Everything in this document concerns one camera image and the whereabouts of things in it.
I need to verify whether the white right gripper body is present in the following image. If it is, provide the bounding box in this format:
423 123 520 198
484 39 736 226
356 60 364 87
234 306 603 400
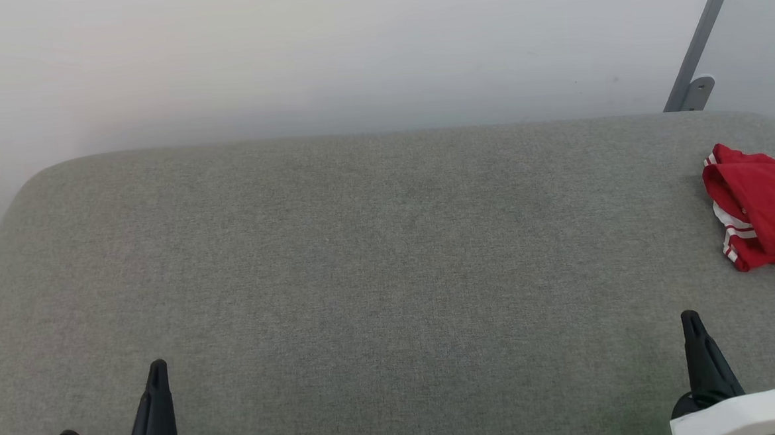
669 388 775 435

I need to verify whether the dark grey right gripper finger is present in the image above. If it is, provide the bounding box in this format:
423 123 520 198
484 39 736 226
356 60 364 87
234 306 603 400
680 307 747 407

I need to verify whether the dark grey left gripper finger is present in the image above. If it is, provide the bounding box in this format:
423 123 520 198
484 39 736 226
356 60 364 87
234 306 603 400
122 359 178 435

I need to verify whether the red and white jersey garment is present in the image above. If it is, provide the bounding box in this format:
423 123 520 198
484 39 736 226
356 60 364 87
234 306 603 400
700 140 775 274

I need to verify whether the round metal post bracket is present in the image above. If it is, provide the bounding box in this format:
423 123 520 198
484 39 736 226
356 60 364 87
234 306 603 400
682 75 717 111

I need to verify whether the grey metal post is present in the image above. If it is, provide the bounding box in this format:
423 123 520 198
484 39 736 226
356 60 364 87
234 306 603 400
658 0 750 112

